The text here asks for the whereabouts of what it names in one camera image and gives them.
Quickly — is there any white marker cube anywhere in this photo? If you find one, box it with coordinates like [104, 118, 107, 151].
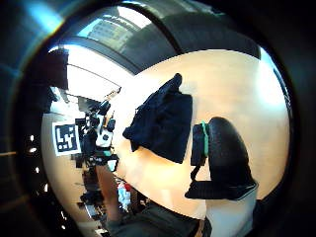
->
[51, 120, 83, 157]

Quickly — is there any dark navy cloth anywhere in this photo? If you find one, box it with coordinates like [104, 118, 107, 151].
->
[122, 72, 194, 165]

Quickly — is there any the person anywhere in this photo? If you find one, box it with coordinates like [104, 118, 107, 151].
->
[107, 189, 211, 237]

